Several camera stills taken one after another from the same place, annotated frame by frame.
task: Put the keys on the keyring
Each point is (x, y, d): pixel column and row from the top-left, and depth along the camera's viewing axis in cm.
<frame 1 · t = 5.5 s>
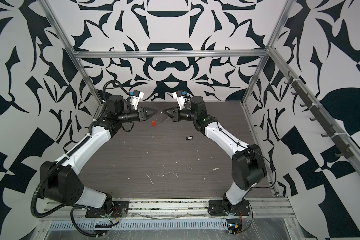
left hand: (156, 108, 74), fingers open
right hand: (164, 111, 75), fingers closed
large keyring with red handle: (161, 116, 79), point 28 cm above the table
small black key fob: (189, 138, 101), point 2 cm above the table

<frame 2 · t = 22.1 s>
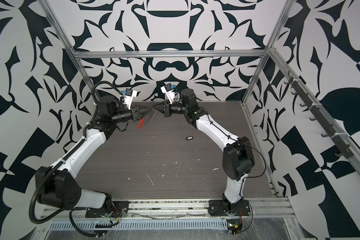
left hand: (150, 105, 73), fingers open
right hand: (153, 106, 73), fingers closed
large keyring with red handle: (143, 119, 70), point 34 cm above the table
the other named things where they were.

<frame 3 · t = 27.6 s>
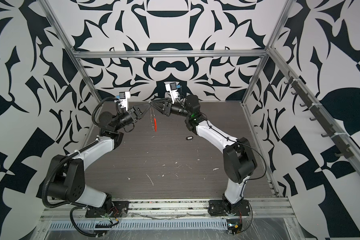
left hand: (150, 102, 68), fingers closed
right hand: (151, 104, 68), fingers open
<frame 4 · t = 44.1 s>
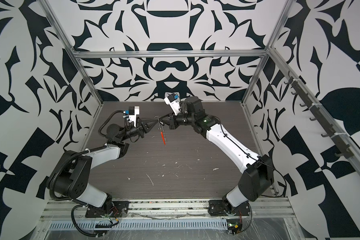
left hand: (158, 118, 71), fingers closed
right hand: (160, 118, 70), fingers closed
large keyring with red handle: (162, 131, 72), point 29 cm above the table
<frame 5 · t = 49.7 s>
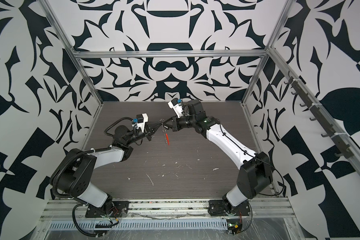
left hand: (162, 119, 75), fingers closed
right hand: (164, 122, 73), fingers closed
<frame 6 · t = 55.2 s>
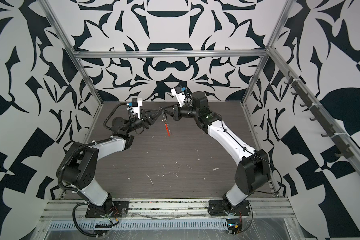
left hand: (161, 108, 71), fingers closed
right hand: (163, 109, 71), fingers closed
large keyring with red handle: (165, 121, 75), point 30 cm above the table
